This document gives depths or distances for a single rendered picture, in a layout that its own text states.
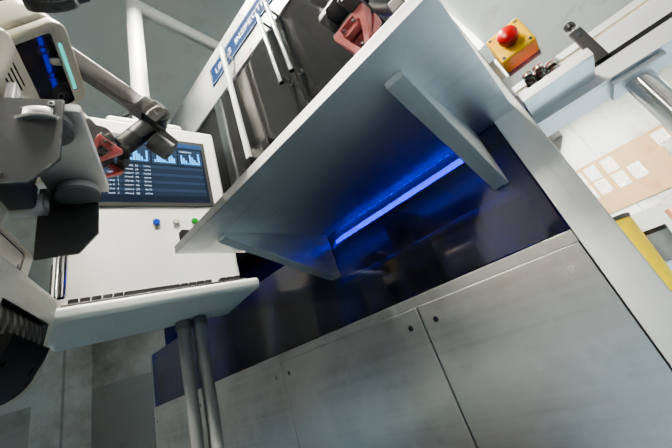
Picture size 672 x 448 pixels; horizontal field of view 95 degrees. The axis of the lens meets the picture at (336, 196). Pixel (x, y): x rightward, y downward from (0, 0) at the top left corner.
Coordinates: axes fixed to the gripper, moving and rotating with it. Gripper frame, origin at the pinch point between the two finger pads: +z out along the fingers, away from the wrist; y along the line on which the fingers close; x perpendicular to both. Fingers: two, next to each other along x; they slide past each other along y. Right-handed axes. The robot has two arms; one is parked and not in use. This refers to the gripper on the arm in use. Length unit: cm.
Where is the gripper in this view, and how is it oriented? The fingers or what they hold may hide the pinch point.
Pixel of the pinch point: (367, 52)
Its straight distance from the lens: 50.7
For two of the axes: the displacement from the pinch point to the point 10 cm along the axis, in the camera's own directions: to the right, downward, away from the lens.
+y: 7.4, 2.3, 6.4
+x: -6.5, 5.2, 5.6
